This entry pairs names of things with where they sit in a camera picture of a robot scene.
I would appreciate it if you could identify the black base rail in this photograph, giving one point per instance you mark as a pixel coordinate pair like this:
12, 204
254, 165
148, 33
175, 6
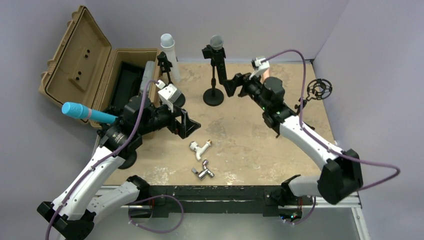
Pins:
265, 200

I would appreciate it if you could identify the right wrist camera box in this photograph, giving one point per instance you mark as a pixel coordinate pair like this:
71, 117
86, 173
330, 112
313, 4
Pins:
259, 64

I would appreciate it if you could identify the white plastic tap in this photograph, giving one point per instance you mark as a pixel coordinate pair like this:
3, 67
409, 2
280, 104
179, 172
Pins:
199, 150

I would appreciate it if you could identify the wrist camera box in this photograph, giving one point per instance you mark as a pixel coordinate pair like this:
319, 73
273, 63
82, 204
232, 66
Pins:
168, 93
259, 64

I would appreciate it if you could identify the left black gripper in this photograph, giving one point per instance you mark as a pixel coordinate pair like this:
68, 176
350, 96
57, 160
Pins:
187, 125

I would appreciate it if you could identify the tan plastic hard case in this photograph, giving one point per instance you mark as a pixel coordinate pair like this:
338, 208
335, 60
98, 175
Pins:
86, 69

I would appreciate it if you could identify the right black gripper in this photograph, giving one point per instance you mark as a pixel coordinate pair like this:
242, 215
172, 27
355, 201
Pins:
230, 85

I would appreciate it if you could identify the chrome metal faucet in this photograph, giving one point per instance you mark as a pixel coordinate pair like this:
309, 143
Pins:
204, 172

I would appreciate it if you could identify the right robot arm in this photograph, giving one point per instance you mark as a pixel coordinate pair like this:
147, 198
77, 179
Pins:
340, 172

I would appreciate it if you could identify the blue microphone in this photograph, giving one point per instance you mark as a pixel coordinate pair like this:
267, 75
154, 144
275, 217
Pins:
80, 111

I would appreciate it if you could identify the pink microphone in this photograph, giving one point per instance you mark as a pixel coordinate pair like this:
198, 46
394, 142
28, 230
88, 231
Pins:
265, 75

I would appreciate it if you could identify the black microphone silver grille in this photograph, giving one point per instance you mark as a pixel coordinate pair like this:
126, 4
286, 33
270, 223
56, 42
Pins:
218, 56

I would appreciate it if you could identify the white microphone grey head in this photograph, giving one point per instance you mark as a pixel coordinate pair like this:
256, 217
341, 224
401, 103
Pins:
167, 43

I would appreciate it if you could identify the grey device in case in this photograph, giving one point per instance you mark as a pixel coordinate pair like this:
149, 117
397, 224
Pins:
147, 75

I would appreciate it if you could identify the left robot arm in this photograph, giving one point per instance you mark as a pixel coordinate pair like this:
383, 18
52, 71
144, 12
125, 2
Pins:
76, 211

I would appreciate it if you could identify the black tripod shock-mount stand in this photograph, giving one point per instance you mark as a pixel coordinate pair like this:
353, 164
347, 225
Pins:
318, 89

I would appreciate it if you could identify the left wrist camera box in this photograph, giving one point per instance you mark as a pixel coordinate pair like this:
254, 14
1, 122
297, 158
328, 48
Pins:
168, 93

